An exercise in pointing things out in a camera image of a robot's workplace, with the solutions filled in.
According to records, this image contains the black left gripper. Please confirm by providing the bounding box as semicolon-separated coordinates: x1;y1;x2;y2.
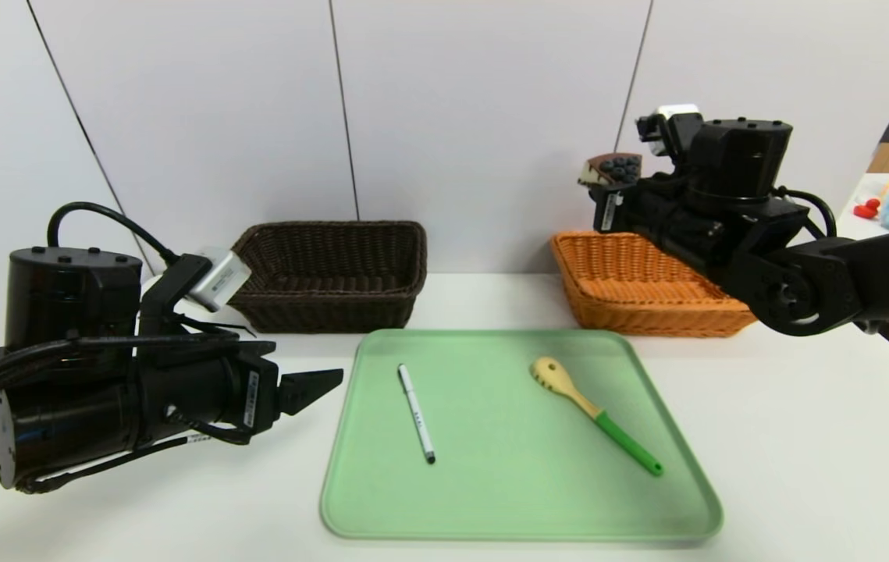
136;341;344;449

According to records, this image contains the white marker pen black cap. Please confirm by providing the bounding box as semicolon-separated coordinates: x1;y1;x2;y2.
398;364;436;464

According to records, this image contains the yellow spoon green handle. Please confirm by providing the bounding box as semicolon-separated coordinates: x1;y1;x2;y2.
531;357;664;477

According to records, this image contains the chocolate blueberry cake slice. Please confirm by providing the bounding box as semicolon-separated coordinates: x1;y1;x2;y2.
578;153;643;188

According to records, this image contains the dark brown wicker basket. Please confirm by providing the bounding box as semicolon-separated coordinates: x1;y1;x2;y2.
229;222;427;335

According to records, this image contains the orange wicker basket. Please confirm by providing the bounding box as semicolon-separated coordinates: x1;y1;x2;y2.
551;231;759;338

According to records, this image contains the light green plastic tray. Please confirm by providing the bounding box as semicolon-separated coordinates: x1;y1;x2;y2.
321;329;724;541

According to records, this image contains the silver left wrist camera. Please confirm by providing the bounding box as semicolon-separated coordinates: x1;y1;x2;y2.
187;247;252;313

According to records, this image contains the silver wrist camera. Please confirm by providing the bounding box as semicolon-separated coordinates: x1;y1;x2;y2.
635;104;702;157
187;247;252;313

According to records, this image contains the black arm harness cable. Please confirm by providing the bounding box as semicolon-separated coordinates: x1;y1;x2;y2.
0;334;277;407

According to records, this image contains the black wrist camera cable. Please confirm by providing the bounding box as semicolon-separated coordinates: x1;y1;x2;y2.
48;201;180;266

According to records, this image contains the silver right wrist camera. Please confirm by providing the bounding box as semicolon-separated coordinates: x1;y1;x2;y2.
635;104;702;157

